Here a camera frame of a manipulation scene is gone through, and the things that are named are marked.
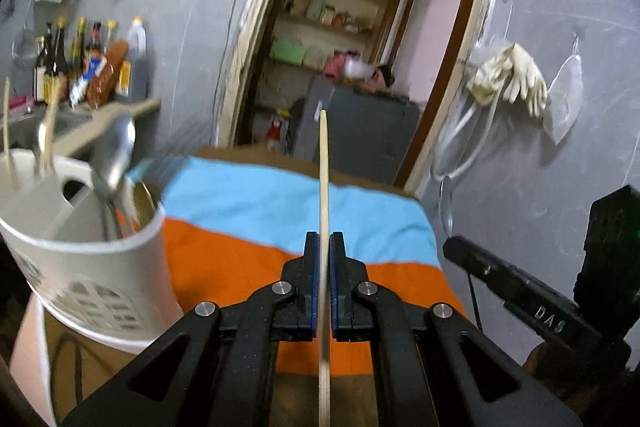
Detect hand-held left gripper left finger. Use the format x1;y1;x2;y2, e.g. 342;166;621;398
60;231;321;427

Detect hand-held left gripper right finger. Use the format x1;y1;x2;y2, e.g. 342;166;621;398
329;231;583;427

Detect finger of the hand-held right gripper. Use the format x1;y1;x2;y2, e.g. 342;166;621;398
442;235;603;349

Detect gold spoon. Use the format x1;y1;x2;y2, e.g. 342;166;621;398
134;179;157;229

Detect white plastic utensil holder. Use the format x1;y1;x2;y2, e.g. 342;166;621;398
0;149;183;355

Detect steel spoon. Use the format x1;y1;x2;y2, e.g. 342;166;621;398
91;113;137;242

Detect hanging metal ladle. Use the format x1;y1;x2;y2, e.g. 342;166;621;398
438;175;456;234

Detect blue and orange cloth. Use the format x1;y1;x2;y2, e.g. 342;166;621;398
127;156;468;380

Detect red bottle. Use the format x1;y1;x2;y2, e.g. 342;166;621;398
266;109;289;154

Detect grey refrigerator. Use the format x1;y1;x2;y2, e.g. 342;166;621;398
289;74;422;188

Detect clear plastic bag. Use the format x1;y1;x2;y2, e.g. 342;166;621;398
541;33;584;146

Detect cream rubber gloves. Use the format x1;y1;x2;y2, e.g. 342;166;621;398
466;42;549;118

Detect pink cloth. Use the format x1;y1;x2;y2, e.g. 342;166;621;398
324;51;387;88

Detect metal pot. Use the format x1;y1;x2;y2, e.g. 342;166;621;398
344;59;377;81

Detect green box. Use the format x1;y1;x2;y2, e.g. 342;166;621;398
269;37;307;64

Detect wooden shelf unit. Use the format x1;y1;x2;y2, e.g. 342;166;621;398
272;0;412;72

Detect large dark liquid jug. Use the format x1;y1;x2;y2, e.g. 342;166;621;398
119;17;152;99

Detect brown seasoning packet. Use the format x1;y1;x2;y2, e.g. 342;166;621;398
85;39;130;106

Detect blue and white packet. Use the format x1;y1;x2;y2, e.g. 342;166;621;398
69;54;108;106

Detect dark cap sauce bottle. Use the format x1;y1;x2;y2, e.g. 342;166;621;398
87;21;104;58

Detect dark soy sauce bottle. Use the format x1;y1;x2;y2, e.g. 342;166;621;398
47;19;69;102
32;36;49;104

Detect metal strainer ladle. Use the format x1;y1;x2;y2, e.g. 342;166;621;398
11;28;39;68

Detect white wire hoop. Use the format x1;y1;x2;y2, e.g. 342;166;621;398
431;96;502;184

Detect wooden door frame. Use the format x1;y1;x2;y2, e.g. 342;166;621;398
214;0;507;198

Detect black cable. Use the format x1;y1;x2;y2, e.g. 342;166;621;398
49;332;87;404

